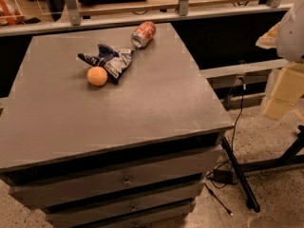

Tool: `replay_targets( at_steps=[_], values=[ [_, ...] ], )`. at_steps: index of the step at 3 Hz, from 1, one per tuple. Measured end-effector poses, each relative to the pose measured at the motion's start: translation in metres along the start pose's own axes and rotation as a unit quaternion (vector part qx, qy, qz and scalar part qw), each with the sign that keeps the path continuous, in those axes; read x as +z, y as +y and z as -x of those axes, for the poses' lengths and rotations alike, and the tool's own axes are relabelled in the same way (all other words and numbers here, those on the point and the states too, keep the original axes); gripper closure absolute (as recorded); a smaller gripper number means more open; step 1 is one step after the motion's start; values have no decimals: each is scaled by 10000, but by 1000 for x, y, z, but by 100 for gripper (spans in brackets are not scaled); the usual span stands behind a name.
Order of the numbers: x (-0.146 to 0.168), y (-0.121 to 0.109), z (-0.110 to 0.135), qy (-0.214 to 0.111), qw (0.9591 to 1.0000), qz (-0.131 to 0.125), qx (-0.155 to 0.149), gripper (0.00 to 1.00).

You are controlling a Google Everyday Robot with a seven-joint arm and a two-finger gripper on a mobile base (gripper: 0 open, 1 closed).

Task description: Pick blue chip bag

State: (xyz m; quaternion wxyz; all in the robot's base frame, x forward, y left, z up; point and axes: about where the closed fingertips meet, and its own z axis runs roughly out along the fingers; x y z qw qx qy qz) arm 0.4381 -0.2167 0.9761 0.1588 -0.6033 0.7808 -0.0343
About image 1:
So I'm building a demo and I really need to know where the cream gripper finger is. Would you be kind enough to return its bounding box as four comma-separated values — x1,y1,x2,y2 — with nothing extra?
262,64,304,120

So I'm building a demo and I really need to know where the orange soda can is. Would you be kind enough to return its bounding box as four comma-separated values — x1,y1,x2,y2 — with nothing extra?
131,21,156,48

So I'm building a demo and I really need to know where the grey drawer cabinet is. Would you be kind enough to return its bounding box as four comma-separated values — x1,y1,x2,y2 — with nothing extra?
0,24,233,228

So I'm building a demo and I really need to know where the black power adapter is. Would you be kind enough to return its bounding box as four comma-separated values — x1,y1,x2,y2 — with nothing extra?
213,169,234,184

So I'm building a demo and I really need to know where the black floor cable plug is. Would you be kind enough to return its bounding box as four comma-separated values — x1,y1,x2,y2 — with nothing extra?
205,184,234,217

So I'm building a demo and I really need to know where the orange white object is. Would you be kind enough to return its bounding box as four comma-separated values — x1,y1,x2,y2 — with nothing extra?
0,0,24,26

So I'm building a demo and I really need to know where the grey metal railing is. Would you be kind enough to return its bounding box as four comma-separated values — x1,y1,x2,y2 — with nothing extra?
0,0,294,37

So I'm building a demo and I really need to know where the orange fruit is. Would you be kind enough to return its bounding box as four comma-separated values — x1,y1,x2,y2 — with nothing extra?
87,66,107,86

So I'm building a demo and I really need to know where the black cable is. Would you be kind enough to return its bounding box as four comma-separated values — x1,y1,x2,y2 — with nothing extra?
205,75,247,190

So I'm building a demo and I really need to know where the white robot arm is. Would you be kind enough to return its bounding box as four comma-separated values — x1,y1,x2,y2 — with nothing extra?
256,0,304,120

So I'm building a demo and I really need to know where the black stand leg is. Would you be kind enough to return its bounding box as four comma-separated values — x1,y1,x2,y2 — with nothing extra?
221,137,260,213

